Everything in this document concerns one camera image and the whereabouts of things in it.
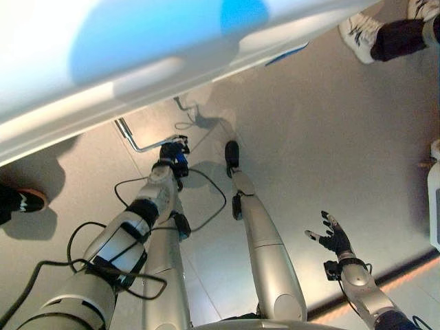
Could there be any silver metal bed crank handle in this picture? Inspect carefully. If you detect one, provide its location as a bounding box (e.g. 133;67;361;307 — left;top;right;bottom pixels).
113;118;180;154

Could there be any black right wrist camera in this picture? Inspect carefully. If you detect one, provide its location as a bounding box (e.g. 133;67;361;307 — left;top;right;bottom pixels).
323;261;340;281

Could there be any blue bed label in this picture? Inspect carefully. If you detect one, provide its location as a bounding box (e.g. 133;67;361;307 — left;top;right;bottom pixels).
265;42;311;67

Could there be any person's leg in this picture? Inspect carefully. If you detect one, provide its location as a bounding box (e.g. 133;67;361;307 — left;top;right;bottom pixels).
370;18;427;63

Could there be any dark robot right foot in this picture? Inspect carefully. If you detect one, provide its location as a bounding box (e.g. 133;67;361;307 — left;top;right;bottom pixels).
224;140;241;170

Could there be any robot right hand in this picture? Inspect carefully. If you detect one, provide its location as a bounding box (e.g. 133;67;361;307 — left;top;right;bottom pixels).
304;210;353;257

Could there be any silver robot leg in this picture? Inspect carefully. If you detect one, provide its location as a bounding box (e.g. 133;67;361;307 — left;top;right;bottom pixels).
229;167;309;322
143;199;193;330

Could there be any white appliance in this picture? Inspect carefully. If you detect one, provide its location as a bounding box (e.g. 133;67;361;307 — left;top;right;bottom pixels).
425;140;440;249

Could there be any black floor cable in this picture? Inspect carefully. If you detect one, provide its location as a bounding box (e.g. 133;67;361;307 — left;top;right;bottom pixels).
114;167;227;232

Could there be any person's white shoe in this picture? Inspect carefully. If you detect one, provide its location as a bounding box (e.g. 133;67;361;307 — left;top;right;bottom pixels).
406;0;440;22
338;12;383;65

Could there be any silver robot right leg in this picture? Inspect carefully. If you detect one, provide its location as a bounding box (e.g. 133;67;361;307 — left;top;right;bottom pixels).
229;167;309;322

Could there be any person's black shoe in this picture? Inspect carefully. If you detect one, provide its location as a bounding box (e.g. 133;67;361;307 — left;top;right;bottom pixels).
9;188;48;215

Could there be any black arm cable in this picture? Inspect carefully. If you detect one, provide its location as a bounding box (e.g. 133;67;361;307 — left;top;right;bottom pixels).
19;221;169;300

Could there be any black blue left wrist camera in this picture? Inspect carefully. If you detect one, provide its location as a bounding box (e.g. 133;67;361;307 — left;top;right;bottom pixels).
173;153;190;179

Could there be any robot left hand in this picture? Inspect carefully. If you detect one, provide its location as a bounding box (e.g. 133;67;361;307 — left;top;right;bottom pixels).
159;135;191;162

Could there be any silver robot left leg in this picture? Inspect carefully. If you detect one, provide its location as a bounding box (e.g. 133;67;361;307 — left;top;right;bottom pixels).
143;199;193;330

